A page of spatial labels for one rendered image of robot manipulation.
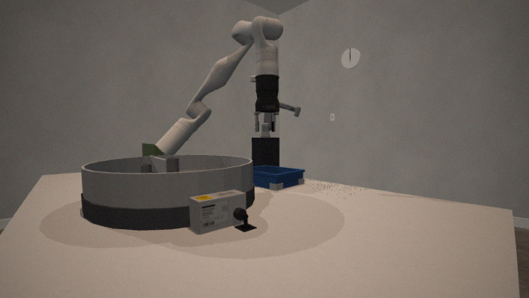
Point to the blue rectangular tray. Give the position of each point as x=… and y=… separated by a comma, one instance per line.
x=277, y=178

